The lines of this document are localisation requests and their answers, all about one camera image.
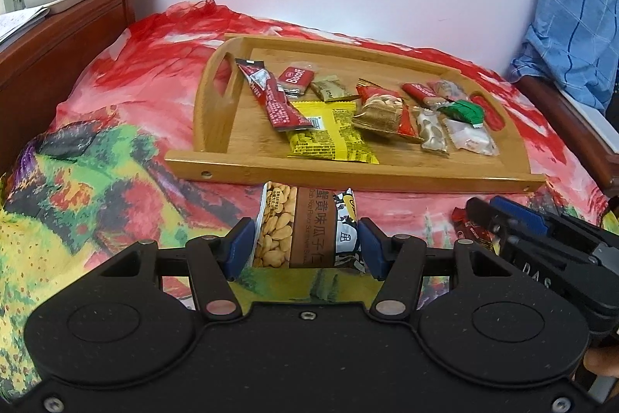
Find printed blanket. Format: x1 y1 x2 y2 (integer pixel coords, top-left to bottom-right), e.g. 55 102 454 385
0 0 611 394

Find wooden bedside cabinet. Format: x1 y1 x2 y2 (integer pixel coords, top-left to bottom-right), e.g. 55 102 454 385
0 0 156 178

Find red biscuit packet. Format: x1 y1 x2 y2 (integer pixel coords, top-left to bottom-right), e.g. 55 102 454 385
277 66 313 98

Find red wafer stick packet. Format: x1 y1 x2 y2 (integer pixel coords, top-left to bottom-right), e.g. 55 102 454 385
235 58 272 105
264 81 313 133

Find wooden bed frame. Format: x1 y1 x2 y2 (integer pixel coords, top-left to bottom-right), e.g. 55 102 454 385
507 74 619 202

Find white paper sheets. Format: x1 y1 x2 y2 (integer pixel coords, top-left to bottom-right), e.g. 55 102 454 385
0 5 52 45

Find person's right hand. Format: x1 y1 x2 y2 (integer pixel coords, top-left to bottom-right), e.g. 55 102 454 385
583 344 619 378

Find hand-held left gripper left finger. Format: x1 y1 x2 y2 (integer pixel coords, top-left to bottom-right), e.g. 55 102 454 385
94 218 256 323

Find clear nut bar packet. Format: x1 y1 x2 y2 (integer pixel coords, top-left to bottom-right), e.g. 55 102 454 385
411 105 451 153
433 79 471 103

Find clear packet with white snack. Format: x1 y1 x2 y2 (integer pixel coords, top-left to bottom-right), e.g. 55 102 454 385
446 120 500 157

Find red gold nut packet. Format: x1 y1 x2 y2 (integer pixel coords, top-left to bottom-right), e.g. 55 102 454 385
352 79 420 145

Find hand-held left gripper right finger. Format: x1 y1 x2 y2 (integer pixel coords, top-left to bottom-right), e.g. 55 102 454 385
358 218 521 323

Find wooden tray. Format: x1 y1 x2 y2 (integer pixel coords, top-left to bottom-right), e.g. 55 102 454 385
164 33 547 195

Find yellow snack packet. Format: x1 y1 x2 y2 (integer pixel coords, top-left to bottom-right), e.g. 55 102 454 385
287 100 381 164

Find gold snack packet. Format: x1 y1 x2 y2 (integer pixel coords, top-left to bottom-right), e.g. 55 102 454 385
310 75 357 103

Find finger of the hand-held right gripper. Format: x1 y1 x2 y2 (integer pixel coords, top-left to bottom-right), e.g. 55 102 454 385
488 194 554 237
465 197 522 250

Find green snack packet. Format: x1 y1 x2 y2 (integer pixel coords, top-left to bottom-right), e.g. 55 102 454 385
441 99 486 129

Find brown seed snack packet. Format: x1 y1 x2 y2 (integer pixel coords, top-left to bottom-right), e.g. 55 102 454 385
250 182 367 272

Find dark red snack packet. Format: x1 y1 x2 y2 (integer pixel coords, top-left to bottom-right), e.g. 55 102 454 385
451 206 504 250

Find small red snack packet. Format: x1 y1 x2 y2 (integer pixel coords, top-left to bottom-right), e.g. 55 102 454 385
401 82 444 110

